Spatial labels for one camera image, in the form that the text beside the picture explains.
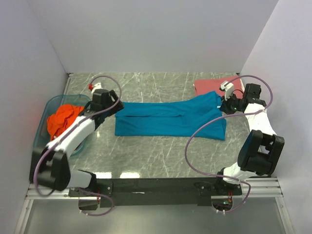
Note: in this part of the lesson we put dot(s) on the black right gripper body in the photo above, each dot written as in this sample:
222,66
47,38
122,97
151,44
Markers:
231,105

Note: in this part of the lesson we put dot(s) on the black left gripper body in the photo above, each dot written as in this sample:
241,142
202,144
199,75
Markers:
110,102

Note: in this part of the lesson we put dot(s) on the blue t-shirt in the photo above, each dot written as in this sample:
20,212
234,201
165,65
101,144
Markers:
173,119

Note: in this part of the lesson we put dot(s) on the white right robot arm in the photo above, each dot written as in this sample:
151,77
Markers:
261,151

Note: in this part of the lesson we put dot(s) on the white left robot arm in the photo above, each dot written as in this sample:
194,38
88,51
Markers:
50,165

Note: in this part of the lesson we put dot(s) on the folded red t-shirt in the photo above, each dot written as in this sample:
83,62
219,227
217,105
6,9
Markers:
203,86

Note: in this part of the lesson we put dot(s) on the orange t-shirt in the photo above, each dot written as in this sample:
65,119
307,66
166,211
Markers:
62,119

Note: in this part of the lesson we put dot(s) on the clear teal plastic bin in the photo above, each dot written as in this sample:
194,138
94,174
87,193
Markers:
42,136

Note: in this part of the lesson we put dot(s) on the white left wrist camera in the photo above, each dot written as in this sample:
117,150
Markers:
96,86

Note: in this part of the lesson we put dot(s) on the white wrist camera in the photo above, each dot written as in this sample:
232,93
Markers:
228,89
96,86

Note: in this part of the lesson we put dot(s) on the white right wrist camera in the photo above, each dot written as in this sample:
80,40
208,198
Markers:
228,89

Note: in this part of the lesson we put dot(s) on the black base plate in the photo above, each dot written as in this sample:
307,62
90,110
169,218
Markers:
165,191

